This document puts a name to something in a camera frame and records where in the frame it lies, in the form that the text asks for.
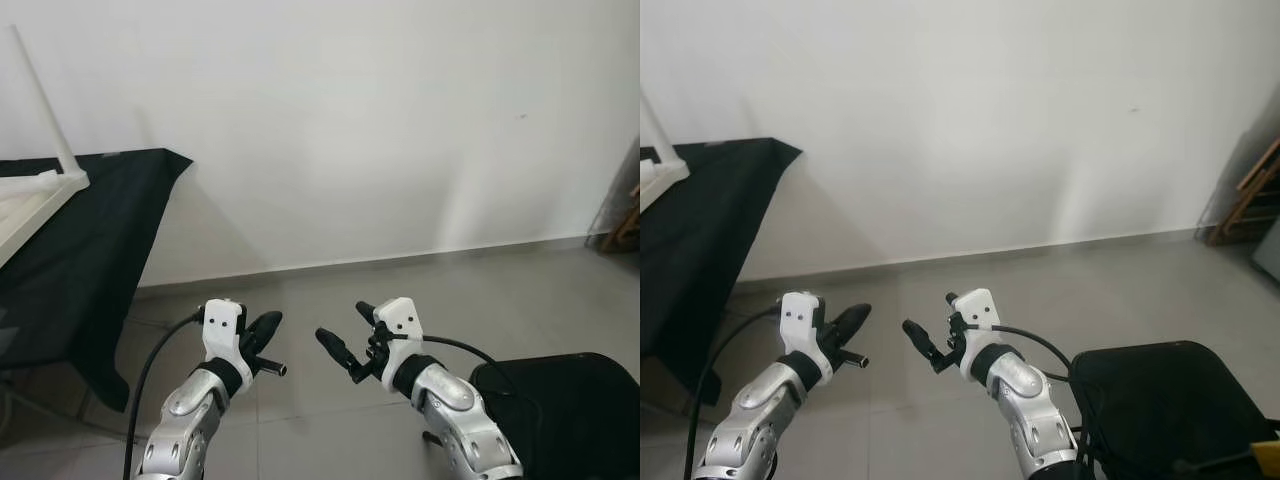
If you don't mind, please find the black tablecloth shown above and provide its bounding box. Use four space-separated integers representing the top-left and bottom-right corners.
0 148 193 413
640 138 804 406

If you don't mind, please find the brown wooden rack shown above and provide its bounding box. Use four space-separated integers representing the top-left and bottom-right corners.
600 180 641 253
1205 135 1280 246

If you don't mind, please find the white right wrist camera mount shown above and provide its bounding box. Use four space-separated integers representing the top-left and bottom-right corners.
955 288 1003 381
372 298 423 386

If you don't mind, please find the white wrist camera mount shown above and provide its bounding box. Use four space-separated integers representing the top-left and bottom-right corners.
955 288 1003 381
372 298 423 386
780 291 833 386
200 300 251 386

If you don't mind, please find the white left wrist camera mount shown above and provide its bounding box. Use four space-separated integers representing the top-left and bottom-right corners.
200 300 251 386
780 291 833 386

